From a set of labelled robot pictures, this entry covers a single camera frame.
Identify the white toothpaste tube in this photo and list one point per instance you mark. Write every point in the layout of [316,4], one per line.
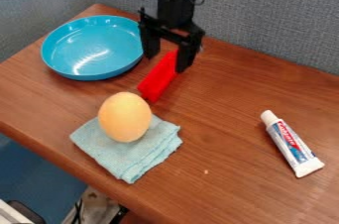
[297,155]

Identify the orange egg-shaped object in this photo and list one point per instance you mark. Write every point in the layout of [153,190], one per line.
[124,117]

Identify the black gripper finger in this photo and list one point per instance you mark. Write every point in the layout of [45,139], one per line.
[149,42]
[185,55]

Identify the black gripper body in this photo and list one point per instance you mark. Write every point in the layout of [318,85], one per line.
[173,21]

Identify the light blue folded cloth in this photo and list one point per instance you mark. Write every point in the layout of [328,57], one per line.
[128,160]

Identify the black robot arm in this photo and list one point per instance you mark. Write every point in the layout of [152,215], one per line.
[172,25]

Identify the grey object under table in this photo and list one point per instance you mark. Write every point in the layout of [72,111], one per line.
[98,208]

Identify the red rectangular block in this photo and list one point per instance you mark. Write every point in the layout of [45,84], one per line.
[157,79]

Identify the blue plate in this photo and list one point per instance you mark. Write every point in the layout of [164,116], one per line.
[92,48]

